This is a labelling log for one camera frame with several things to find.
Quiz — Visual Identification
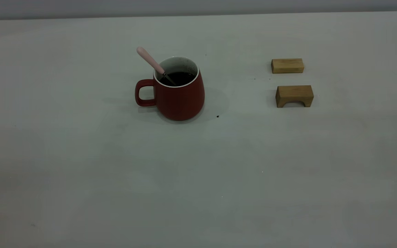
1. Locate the pink handled metal spoon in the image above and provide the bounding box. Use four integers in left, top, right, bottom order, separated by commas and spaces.
136, 47, 177, 86

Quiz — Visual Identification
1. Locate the flat rectangular wooden block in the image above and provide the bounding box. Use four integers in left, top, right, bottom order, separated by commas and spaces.
271, 58, 304, 74

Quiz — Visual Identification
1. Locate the red ceramic mug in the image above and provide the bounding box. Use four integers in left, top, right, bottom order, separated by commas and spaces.
135, 56, 205, 122

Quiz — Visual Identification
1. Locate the arched wooden block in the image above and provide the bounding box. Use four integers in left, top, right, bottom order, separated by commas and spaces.
276, 85, 314, 108

